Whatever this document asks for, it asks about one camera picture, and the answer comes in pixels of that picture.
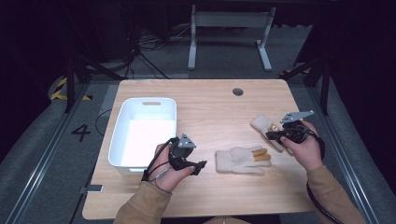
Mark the grey table grommet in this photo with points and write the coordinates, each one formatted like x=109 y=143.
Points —
x=237 y=91

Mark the cream knit glove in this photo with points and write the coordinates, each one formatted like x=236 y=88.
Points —
x=236 y=160

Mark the small beige cloth piece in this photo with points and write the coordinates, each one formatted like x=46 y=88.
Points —
x=261 y=123

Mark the person's left hand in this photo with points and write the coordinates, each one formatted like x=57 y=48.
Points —
x=165 y=174

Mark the white plastic bin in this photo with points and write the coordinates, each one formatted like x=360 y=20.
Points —
x=146 y=137

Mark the white metal desk frame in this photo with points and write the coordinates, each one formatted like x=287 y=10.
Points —
x=229 y=19

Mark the black metal stand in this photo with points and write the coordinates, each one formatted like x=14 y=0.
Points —
x=71 y=81
x=323 y=84

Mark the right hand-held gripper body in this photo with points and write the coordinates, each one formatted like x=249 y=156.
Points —
x=294 y=130

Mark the yellow black hazard tape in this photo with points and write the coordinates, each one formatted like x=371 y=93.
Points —
x=59 y=90

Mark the person's right hand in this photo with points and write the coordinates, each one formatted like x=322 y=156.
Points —
x=308 y=152

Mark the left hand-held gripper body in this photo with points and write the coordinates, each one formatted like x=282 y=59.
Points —
x=182 y=152

